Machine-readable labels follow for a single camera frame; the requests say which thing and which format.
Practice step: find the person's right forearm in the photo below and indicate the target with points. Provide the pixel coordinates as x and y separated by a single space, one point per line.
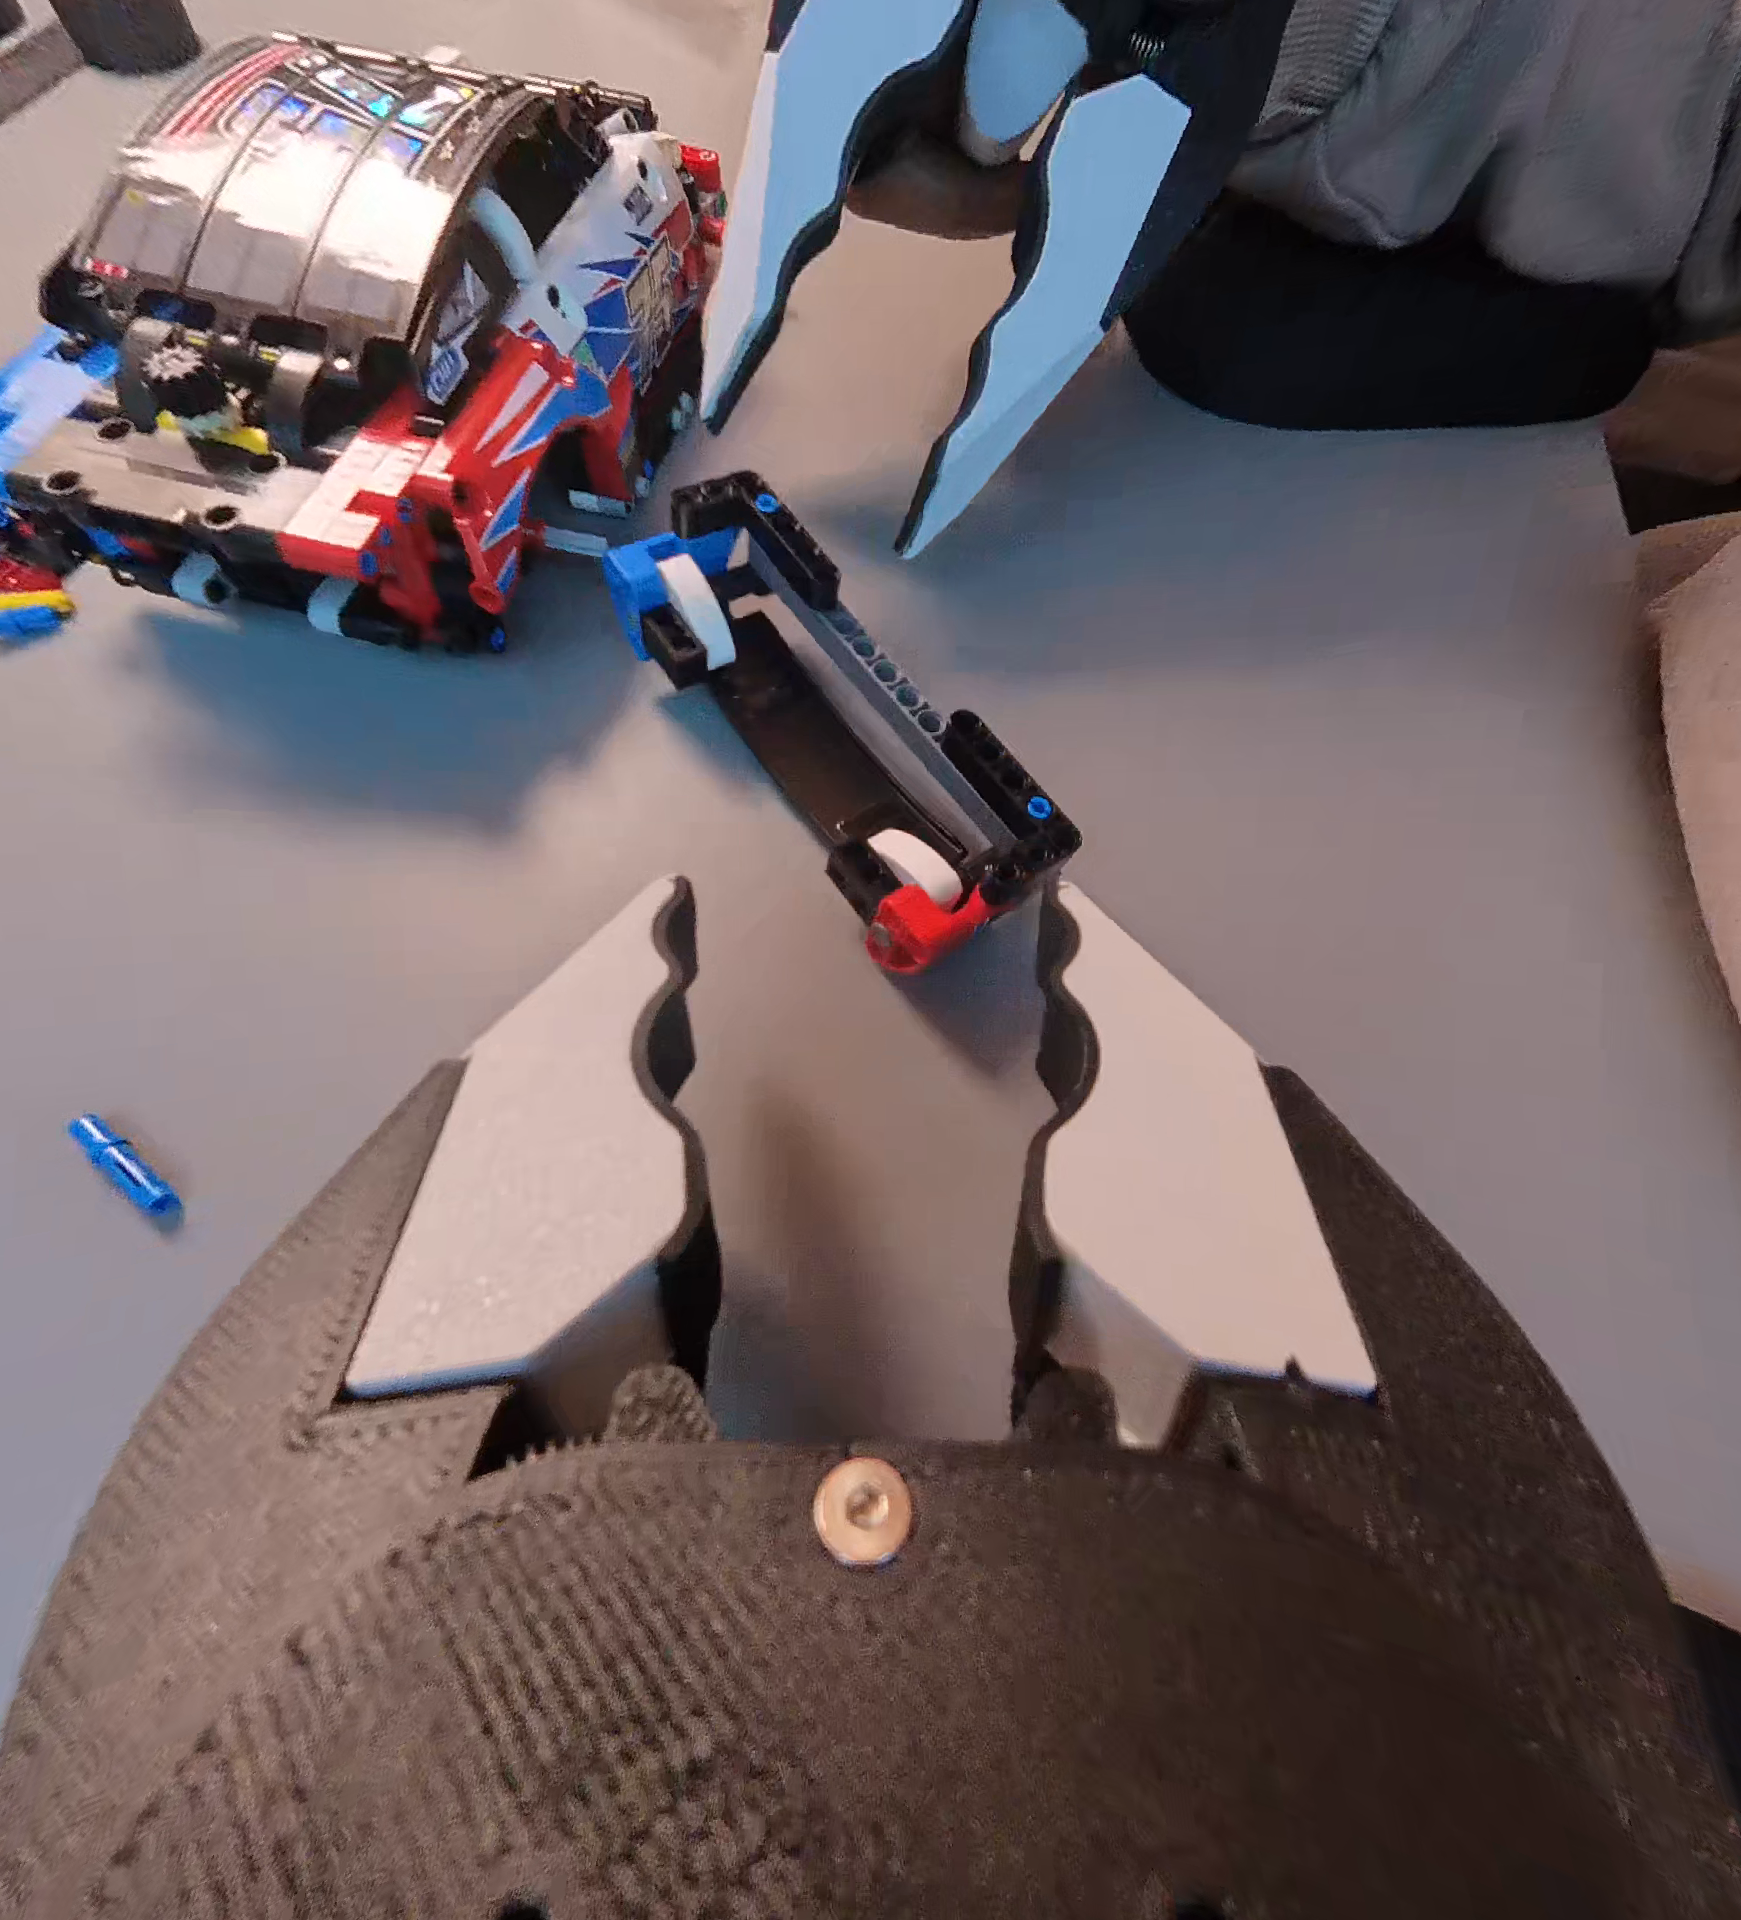
1529 119

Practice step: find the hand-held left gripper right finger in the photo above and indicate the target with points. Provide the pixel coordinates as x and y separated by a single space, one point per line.
1185 1185

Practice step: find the blue lego pin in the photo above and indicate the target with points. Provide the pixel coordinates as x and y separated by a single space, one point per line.
122 1162

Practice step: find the black rounded pad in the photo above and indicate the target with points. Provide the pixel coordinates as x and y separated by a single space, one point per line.
1381 346

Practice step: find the red blue lego car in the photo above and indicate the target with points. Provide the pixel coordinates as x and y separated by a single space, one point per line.
361 223

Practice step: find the black lego tire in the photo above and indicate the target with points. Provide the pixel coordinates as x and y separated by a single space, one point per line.
129 28

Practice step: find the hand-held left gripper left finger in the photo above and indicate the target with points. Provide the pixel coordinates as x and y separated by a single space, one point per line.
540 1185

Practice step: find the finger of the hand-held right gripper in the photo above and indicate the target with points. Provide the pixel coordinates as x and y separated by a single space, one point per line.
1066 300
810 195

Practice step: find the black lego frame sub-assembly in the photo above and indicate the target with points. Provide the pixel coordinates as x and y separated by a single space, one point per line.
810 736

